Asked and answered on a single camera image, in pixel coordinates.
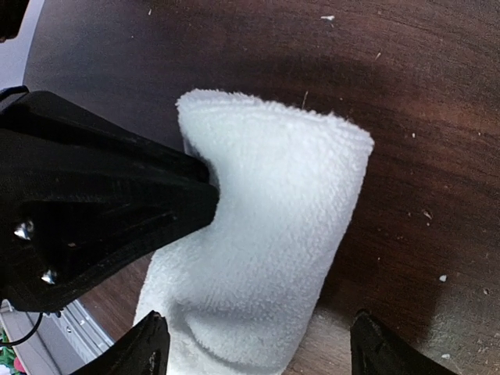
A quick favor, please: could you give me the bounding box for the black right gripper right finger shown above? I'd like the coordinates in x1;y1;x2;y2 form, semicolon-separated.
350;310;455;375

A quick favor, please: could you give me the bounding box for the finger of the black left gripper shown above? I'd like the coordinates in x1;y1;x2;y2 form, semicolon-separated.
1;90;209;188
1;184;219;313

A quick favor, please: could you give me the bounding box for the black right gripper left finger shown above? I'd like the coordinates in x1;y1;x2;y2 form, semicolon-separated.
73;311;170;375

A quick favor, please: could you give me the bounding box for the white towel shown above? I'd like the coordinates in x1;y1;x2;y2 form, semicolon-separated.
135;90;374;374

